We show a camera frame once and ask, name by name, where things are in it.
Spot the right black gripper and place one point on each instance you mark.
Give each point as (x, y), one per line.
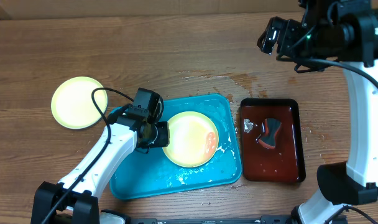
(286, 35)

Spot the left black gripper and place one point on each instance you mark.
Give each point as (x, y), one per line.
(163, 139)

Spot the yellow plate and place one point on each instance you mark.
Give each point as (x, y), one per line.
(78, 102)
(193, 139)

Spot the orange sponge with dark scourer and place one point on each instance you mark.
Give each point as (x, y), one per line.
(270, 130)

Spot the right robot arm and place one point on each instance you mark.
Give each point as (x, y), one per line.
(337, 34)

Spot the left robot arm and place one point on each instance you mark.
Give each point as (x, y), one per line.
(75, 198)

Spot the blue plastic tray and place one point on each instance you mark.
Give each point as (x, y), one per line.
(146, 174)

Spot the dark red rectangular tray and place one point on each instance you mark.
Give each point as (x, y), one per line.
(286, 162)

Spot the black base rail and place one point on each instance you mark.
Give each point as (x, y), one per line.
(207, 221)

